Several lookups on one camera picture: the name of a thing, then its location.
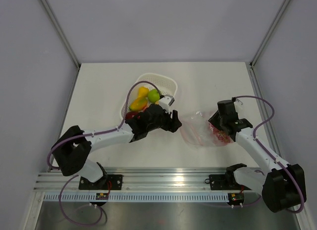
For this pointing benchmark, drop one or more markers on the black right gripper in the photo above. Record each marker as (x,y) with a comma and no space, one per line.
(213,119)

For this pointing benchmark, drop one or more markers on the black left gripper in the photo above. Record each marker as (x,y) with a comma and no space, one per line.
(172,124)

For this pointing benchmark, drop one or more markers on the clear zip top bag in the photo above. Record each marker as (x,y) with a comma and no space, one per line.
(195,128)

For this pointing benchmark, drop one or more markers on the fake green apple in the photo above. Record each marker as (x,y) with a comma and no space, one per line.
(153,96)

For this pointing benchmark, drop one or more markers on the fake mango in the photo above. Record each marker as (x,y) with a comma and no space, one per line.
(138,104)

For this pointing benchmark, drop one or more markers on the fake dark red apple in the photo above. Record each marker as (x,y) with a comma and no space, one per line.
(131,114)

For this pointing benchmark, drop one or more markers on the fake yellow pear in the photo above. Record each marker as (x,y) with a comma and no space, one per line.
(143,92)

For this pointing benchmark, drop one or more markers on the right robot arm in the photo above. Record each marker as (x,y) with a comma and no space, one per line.
(280,184)

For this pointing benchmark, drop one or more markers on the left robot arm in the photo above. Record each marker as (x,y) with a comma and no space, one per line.
(71,151)

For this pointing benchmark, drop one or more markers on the fake red grapes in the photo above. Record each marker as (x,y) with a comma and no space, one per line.
(219,137)

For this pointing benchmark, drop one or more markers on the white perforated plastic basket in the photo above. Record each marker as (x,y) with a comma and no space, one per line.
(166,85)

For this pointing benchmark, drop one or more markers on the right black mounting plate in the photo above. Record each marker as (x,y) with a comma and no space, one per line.
(223,182)

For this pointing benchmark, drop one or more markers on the black mounting plate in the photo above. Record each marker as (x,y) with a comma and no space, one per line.
(114,182)
(223,182)

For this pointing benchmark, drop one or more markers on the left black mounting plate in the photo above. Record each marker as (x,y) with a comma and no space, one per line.
(114,182)

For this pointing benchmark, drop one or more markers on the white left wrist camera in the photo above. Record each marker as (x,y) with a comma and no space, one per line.
(166,102)

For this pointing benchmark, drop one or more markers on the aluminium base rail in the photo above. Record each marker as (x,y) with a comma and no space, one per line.
(137,180)

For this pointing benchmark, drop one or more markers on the white slotted cable duct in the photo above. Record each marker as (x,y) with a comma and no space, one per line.
(138,197)

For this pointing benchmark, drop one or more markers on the left aluminium frame post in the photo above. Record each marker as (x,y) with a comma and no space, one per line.
(60,33)

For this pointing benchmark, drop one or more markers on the aluminium frame post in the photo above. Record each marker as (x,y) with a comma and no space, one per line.
(60,33)
(274,24)

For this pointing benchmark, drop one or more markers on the right aluminium frame post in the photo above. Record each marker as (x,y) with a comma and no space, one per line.
(274,24)

